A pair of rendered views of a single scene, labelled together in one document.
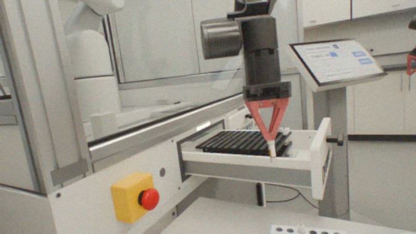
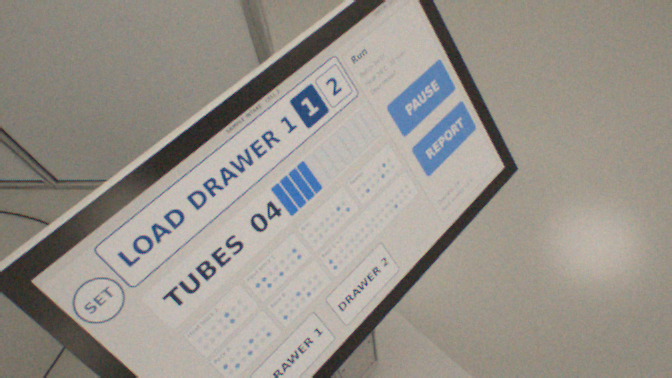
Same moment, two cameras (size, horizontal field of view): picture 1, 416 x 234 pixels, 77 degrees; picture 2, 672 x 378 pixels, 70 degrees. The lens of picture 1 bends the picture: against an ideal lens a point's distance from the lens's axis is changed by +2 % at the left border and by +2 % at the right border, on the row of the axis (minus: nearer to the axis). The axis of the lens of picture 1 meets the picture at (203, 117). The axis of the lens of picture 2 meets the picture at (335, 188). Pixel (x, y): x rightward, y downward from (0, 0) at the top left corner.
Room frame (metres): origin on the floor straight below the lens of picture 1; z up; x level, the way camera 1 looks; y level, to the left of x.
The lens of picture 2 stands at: (1.22, -0.74, 1.53)
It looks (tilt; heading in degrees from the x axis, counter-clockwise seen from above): 58 degrees down; 345
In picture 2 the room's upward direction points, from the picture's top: 10 degrees counter-clockwise
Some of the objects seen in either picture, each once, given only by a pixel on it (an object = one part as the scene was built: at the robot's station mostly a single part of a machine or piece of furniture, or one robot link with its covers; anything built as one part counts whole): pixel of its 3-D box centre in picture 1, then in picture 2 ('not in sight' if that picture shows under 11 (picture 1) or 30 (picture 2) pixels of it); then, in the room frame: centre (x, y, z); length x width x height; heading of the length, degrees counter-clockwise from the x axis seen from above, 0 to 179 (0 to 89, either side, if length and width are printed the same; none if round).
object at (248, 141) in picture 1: (245, 149); not in sight; (0.70, -0.11, 0.87); 0.22 x 0.18 x 0.06; 59
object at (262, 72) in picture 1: (263, 73); not in sight; (0.45, -0.11, 1.08); 0.10 x 0.07 x 0.07; 177
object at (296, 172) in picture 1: (242, 150); not in sight; (0.71, -0.10, 0.86); 0.40 x 0.26 x 0.06; 59
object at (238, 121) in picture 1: (244, 123); not in sight; (1.04, -0.17, 0.87); 0.29 x 0.02 x 0.11; 149
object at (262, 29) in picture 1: (256, 37); not in sight; (0.45, -0.10, 1.14); 0.07 x 0.06 x 0.07; 93
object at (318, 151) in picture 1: (322, 151); not in sight; (0.60, -0.28, 0.87); 0.29 x 0.02 x 0.11; 149
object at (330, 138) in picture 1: (334, 138); not in sight; (0.59, -0.30, 0.91); 0.07 x 0.04 x 0.01; 149
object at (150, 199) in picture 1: (148, 199); not in sight; (0.46, 0.12, 0.88); 0.04 x 0.03 x 0.04; 149
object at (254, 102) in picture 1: (266, 113); not in sight; (0.45, -0.11, 1.01); 0.07 x 0.07 x 0.09; 87
